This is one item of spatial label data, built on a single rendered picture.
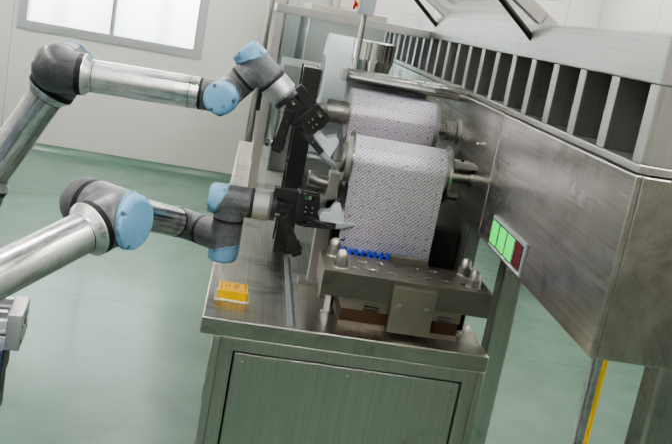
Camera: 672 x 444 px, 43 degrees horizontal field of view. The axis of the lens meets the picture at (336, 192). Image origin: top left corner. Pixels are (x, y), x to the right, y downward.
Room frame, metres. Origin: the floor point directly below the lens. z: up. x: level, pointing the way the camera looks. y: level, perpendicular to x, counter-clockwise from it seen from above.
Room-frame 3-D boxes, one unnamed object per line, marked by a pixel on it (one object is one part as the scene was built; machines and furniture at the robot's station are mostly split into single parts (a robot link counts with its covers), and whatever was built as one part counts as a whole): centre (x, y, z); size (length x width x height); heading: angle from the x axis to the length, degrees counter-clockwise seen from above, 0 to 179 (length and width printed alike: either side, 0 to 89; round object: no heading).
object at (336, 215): (2.07, -0.02, 1.11); 0.09 x 0.03 x 0.06; 95
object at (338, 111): (2.40, 0.04, 1.34); 0.06 x 0.06 x 0.06; 7
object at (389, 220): (2.11, -0.14, 1.11); 0.23 x 0.01 x 0.18; 97
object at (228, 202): (2.06, 0.25, 1.11); 0.11 x 0.08 x 0.09; 97
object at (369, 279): (1.99, -0.20, 1.00); 0.40 x 0.16 x 0.06; 97
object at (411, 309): (1.90, -0.22, 0.97); 0.10 x 0.03 x 0.11; 97
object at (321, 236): (2.18, 0.03, 1.05); 0.06 x 0.05 x 0.31; 97
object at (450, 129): (2.43, -0.28, 1.34); 0.07 x 0.07 x 0.07; 7
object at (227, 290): (1.97, 0.20, 0.91); 0.07 x 0.07 x 0.02; 7
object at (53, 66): (1.97, 0.50, 1.36); 0.49 x 0.11 x 0.12; 93
